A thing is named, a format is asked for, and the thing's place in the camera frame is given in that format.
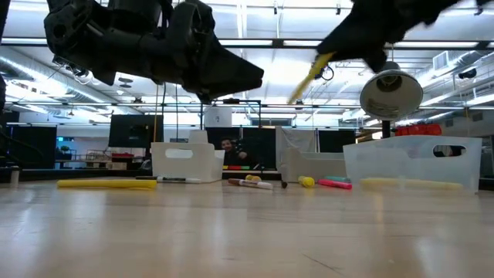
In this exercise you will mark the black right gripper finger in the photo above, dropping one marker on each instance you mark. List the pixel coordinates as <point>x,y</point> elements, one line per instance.
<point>376,60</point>
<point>355,38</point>

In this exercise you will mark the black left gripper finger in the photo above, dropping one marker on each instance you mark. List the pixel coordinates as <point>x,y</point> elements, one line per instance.
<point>235,67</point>
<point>227,92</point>

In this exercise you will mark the brown Expo dry-erase marker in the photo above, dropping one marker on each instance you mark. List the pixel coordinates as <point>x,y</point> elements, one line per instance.
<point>251,184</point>

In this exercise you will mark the black dry-erase marker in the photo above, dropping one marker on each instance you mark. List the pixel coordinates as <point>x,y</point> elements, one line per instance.
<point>177,179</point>

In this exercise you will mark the blue Sharpie highlighter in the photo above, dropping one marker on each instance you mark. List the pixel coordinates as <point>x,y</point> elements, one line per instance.
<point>339,179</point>

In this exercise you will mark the pink felt-tip pen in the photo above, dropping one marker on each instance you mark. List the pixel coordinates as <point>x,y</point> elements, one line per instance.
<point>335,184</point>

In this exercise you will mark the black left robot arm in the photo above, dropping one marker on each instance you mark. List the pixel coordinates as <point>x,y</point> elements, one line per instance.
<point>116,42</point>

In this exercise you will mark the person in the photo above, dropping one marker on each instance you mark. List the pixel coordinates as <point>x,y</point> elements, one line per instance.
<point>231,150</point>

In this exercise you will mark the red and green strip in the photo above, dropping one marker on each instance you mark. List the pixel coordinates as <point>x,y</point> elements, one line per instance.
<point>236,167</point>

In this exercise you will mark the red storage bins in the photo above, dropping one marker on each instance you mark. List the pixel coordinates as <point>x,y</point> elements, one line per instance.
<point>418,129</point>

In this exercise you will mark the grey fabric panel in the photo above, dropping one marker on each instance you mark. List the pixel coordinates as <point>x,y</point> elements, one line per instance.
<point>295,139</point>

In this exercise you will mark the white plastic bin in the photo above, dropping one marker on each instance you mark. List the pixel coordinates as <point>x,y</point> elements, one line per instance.
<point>185,164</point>

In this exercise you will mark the clear plastic bin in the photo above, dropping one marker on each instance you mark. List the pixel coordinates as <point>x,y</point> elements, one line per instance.
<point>386,154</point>

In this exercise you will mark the black monitor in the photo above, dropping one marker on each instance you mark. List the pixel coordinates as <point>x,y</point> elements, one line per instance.
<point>135,131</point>

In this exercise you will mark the small black round object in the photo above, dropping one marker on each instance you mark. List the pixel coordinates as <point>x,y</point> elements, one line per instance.
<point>284,185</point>

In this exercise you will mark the grey plastic bin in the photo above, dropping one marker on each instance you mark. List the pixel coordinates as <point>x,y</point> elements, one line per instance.
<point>308,166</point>

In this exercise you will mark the wooden shelf with items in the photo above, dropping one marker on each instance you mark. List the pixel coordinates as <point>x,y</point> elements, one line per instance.
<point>92,160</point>

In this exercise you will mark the white cylinder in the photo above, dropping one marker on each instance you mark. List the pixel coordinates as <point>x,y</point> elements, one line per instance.
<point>14,175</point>

